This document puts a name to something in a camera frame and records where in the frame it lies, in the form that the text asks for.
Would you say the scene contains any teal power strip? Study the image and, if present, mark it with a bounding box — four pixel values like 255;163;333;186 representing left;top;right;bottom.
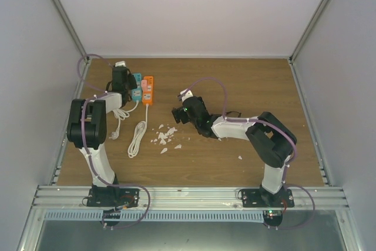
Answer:
131;73;142;102

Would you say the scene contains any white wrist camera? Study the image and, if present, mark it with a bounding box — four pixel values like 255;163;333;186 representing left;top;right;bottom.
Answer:
115;61;126;67
177;89;193;102

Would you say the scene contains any white debris pile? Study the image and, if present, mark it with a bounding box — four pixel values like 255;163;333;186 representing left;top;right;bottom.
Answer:
150;124;182;155

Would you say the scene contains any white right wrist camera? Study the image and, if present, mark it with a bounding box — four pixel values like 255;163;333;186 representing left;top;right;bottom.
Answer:
177;89;193;102

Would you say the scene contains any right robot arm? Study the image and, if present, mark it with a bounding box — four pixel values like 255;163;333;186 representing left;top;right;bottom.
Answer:
172;96;297;207

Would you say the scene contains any white coiled teal-strip cable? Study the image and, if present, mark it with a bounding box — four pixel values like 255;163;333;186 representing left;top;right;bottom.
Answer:
108;99;140;141

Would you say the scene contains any orange power strip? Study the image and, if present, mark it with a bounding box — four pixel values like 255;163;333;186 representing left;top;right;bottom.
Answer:
142;76;154;106

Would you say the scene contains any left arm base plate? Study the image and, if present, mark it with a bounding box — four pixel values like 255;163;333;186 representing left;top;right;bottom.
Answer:
82;186;140;209

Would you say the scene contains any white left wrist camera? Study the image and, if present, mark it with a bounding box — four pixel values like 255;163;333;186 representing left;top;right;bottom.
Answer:
115;61;126;67

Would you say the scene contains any pink plug adapter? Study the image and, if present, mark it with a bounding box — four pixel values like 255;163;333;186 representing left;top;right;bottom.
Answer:
141;79;148;92

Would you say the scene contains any white bundled orange-strip cable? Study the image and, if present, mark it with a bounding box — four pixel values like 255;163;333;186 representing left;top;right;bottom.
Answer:
126;104;150;159

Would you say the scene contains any slotted cable duct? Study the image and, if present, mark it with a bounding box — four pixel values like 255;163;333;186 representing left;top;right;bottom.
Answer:
44;209;264;223

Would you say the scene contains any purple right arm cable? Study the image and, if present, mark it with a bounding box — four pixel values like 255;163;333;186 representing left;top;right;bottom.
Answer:
187;76;317;230

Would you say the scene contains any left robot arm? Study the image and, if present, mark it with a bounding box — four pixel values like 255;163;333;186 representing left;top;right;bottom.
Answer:
67;61;137;206

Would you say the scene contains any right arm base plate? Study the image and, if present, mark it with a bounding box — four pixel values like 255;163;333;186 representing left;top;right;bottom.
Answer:
237;187;295;208

